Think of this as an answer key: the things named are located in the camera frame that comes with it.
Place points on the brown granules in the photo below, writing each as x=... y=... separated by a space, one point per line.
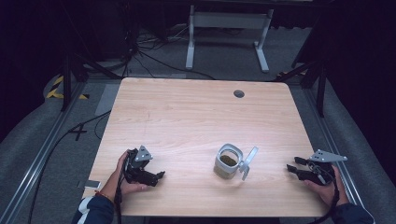
x=228 y=160

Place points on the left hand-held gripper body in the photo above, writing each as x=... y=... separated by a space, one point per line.
x=141 y=175

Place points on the person's left hand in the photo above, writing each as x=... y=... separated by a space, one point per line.
x=132 y=188

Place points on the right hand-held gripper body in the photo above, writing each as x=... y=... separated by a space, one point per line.
x=320 y=174

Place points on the yellow black floor tape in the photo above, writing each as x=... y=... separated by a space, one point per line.
x=54 y=92

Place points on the black tape cross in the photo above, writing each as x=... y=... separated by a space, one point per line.
x=78 y=131

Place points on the clear jar with grey lid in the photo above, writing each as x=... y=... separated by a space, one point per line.
x=229 y=165

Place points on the black metal stand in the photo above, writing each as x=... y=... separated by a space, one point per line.
x=66 y=81
x=320 y=84

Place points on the grey table grommet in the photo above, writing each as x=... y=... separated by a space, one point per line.
x=238 y=93

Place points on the aluminium floor rail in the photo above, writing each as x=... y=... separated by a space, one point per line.
x=37 y=161
x=330 y=143

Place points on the person's right hand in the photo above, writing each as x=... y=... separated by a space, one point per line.
x=330 y=193

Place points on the white desk frame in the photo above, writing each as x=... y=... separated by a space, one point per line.
x=229 y=20

